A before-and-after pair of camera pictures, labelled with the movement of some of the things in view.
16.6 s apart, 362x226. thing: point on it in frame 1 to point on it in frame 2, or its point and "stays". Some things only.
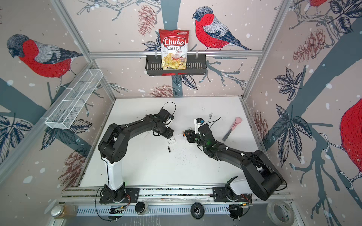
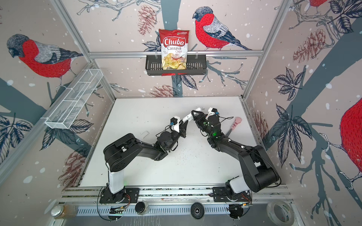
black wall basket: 196,65 stays
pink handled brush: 237,120 stays
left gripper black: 169,133 to 182,131
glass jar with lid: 61,211 stays
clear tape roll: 280,213 stays
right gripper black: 192,135 to 201,116
